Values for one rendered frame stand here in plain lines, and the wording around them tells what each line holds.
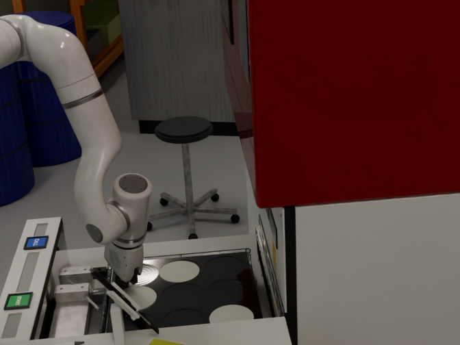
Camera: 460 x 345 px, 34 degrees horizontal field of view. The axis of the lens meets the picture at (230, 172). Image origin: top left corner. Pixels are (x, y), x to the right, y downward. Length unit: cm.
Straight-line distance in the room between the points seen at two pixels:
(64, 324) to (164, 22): 331
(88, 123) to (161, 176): 298
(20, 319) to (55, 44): 59
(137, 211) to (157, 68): 341
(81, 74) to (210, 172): 303
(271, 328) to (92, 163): 50
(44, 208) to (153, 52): 130
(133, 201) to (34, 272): 38
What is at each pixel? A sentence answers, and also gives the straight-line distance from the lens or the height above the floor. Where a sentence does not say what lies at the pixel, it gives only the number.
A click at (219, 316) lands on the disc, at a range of 171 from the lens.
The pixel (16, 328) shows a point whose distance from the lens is 169.
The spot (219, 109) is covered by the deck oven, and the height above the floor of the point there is 20.
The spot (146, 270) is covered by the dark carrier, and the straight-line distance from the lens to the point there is 190.
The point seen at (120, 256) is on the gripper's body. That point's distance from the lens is 172.
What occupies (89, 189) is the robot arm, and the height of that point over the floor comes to 124.
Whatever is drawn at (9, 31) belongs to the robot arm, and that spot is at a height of 153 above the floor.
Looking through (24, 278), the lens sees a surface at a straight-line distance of 185.
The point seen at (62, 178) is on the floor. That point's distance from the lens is 468.
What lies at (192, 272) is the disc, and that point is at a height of 90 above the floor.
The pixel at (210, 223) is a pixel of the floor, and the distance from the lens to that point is 396.
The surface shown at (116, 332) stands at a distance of 154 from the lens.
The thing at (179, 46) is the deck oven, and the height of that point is 63.
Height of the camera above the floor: 190
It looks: 25 degrees down
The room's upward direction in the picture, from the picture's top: 3 degrees counter-clockwise
